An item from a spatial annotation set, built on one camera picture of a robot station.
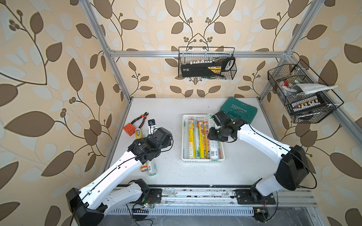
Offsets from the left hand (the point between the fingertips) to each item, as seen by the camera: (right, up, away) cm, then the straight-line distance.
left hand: (160, 137), depth 74 cm
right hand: (+29, -1, +10) cm, 30 cm away
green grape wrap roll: (+21, -7, +16) cm, 28 cm away
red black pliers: (-19, +10, +34) cm, 40 cm away
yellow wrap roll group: (+23, -5, +18) cm, 30 cm away
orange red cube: (-25, +2, +22) cm, 34 cm away
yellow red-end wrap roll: (-11, -19, +8) cm, 23 cm away
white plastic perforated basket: (+23, +10, +30) cm, 39 cm away
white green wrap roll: (+35, -11, +12) cm, 39 cm away
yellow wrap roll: (+17, -3, +15) cm, 23 cm away
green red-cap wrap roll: (+13, -4, +19) cm, 23 cm away
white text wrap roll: (+29, -5, +4) cm, 30 cm away
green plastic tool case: (+53, +16, +33) cm, 64 cm away
